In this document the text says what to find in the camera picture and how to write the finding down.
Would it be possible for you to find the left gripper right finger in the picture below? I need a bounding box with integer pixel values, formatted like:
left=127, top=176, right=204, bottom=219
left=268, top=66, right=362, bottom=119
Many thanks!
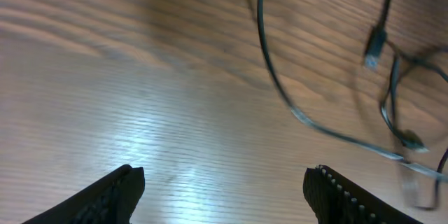
left=302, top=165, right=421, bottom=224

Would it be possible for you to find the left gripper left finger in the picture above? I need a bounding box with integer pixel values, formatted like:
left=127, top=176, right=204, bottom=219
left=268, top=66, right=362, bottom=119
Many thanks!
left=24, top=164, right=145, bottom=224

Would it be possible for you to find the black cable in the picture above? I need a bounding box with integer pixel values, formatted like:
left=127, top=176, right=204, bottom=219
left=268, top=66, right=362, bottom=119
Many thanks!
left=256, top=0, right=448, bottom=211

